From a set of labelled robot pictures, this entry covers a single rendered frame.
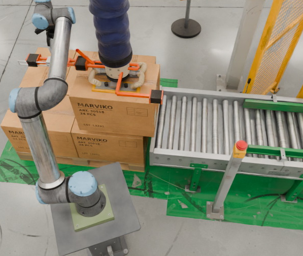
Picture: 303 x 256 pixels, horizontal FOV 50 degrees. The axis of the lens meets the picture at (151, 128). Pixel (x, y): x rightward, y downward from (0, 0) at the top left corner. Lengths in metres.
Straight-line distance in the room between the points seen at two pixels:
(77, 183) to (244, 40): 2.15
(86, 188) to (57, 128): 1.02
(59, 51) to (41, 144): 0.48
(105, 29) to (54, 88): 0.57
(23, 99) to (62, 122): 1.23
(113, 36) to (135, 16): 2.74
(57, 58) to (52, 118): 1.20
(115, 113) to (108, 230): 0.82
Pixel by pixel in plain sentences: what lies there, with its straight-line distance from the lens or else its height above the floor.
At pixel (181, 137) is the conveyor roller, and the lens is 2.62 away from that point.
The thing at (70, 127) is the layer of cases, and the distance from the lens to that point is 2.76.
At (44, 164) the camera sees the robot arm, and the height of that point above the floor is 1.20.
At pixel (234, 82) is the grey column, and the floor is 0.14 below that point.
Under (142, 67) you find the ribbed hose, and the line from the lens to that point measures 2.33.
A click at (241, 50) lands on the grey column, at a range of 3.40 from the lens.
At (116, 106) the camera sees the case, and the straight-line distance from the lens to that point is 2.30.
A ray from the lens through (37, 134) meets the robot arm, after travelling 1.70.
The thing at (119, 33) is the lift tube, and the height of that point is 1.47.
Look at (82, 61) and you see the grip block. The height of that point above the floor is 1.15.
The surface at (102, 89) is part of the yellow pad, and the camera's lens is 2.31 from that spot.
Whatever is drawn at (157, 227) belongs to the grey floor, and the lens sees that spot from 2.86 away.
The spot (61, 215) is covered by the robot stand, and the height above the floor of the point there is 0.75.
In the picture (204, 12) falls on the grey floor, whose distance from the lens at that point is 4.86.
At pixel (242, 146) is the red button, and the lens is 2.05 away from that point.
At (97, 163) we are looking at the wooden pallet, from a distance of 3.13.
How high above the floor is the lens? 2.70
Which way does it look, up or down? 54 degrees down
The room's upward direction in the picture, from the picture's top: straight up
